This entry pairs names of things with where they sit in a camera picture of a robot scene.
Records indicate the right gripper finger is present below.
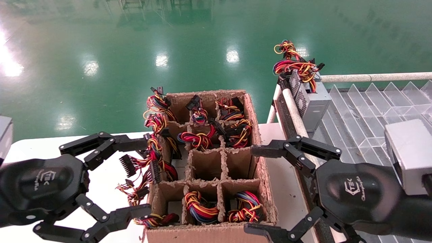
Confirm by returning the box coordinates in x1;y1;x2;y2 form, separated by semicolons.
244;206;367;243

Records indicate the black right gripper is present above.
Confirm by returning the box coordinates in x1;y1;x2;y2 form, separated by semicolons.
250;135;432;242

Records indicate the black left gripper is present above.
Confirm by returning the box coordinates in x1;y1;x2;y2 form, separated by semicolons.
0;132;152;243

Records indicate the power supply with coloured wires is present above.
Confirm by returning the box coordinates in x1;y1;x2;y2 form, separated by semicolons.
144;113;183;160
223;118;253;149
273;59;333;133
216;97;245;122
186;95;209;125
273;39;306;90
143;87;178;123

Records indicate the dark grey shelf board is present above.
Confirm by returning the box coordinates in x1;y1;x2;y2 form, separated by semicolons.
274;81;432;243

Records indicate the cardboard box with dividers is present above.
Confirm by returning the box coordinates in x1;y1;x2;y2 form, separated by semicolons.
140;89;279;243

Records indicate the clear acrylic divided tray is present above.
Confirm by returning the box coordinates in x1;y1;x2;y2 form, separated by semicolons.
309;80;432;243

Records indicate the wire bundle front right cell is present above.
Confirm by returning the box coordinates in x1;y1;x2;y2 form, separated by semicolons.
227;191;263;223

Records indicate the wire bundle cell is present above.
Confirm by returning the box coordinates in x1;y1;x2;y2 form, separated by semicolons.
177;124;223;151
184;191;220;225
227;191;263;223

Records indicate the wire bundle front middle cell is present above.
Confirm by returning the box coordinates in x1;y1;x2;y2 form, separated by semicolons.
184;191;220;225

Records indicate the wire bundle centre back cell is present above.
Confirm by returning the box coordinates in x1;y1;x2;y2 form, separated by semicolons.
177;124;223;151

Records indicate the white pipe rack frame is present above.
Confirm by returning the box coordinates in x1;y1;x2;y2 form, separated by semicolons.
267;72;432;243

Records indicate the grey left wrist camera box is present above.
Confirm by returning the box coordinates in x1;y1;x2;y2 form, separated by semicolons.
0;116;14;164

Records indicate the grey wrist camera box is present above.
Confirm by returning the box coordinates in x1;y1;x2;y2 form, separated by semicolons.
0;116;14;164
385;119;432;195

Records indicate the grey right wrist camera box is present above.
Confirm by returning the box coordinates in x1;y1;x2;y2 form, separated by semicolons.
385;119;432;195

